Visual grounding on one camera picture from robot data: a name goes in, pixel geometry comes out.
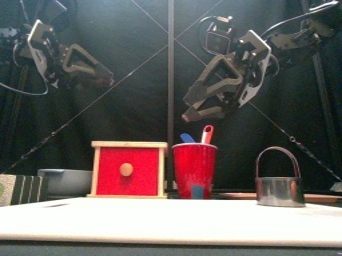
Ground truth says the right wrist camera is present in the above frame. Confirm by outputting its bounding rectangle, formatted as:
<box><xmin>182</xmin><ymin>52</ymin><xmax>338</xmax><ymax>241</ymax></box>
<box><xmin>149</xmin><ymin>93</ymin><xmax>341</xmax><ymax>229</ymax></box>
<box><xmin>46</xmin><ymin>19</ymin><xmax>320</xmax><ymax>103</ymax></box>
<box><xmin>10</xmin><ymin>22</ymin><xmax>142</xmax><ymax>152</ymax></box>
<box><xmin>203</xmin><ymin>15</ymin><xmax>237</xmax><ymax>57</ymax></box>

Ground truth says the red plastic cup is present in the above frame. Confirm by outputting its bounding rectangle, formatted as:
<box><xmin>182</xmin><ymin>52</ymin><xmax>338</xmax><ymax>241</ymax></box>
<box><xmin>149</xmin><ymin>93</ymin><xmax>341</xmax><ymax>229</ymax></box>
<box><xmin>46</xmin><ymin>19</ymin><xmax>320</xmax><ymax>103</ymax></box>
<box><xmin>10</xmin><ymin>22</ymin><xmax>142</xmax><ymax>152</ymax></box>
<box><xmin>171</xmin><ymin>142</ymin><xmax>219</xmax><ymax>200</ymax></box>

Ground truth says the blue plastic utensil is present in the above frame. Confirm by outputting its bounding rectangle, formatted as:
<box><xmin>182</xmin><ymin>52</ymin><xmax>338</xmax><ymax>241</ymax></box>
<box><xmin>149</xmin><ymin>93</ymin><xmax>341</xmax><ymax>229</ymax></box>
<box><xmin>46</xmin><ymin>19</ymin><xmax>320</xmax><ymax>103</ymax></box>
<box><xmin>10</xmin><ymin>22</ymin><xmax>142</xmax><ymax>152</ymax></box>
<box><xmin>179</xmin><ymin>132</ymin><xmax>197</xmax><ymax>145</ymax></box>

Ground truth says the vertical black frame pole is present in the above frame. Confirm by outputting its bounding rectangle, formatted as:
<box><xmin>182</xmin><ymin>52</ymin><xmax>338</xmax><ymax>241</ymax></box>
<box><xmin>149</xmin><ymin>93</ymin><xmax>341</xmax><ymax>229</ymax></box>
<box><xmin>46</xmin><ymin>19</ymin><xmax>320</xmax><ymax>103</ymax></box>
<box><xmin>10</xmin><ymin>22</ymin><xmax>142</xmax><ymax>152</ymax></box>
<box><xmin>166</xmin><ymin>0</ymin><xmax>177</xmax><ymax>192</ymax></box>

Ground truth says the thin diagonal brace wire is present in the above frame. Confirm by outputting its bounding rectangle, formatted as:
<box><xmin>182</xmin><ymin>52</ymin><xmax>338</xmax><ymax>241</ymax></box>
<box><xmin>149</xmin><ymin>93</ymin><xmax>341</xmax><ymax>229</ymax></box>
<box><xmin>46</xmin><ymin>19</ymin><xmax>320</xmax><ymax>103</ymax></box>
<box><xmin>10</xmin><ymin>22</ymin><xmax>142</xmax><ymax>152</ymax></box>
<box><xmin>130</xmin><ymin>0</ymin><xmax>342</xmax><ymax>183</ymax></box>
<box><xmin>0</xmin><ymin>0</ymin><xmax>226</xmax><ymax>173</ymax></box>

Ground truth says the wooden drawer box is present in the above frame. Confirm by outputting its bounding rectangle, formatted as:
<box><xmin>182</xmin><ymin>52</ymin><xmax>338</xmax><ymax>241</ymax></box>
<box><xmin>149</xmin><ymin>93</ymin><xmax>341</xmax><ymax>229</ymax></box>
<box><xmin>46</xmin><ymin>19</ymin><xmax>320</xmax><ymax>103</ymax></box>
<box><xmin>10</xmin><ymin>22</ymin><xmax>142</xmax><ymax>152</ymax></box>
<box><xmin>87</xmin><ymin>140</ymin><xmax>170</xmax><ymax>200</ymax></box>

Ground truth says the grey bowl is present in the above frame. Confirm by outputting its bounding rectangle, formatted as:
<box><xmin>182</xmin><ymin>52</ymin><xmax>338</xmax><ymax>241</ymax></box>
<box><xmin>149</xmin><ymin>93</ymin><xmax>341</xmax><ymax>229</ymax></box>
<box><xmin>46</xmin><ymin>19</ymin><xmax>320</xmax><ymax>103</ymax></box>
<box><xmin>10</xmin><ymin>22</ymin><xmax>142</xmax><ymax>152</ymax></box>
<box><xmin>36</xmin><ymin>168</ymin><xmax>94</xmax><ymax>197</ymax></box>

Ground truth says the red drawer with wooden knob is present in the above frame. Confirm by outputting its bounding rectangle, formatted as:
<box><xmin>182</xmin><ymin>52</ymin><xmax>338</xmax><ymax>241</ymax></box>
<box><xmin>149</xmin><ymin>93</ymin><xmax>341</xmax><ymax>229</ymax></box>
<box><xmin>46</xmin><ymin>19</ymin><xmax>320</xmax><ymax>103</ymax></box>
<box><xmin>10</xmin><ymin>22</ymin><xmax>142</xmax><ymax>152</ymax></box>
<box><xmin>97</xmin><ymin>147</ymin><xmax>161</xmax><ymax>197</ymax></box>

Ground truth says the red plastic utensil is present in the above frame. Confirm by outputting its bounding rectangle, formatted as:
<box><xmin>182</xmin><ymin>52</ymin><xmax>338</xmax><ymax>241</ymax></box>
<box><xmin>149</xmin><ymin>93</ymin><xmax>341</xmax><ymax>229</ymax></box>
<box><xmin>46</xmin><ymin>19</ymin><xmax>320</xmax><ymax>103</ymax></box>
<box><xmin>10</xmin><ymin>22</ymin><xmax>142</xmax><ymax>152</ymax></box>
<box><xmin>199</xmin><ymin>124</ymin><xmax>215</xmax><ymax>145</ymax></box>

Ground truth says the white cutting board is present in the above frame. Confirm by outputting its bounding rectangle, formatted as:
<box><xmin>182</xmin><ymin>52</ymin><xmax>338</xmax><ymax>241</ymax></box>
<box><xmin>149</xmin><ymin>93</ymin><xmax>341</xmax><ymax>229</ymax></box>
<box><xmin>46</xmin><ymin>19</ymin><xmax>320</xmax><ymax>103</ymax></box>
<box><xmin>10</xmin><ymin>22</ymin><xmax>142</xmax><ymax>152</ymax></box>
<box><xmin>0</xmin><ymin>196</ymin><xmax>342</xmax><ymax>249</ymax></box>

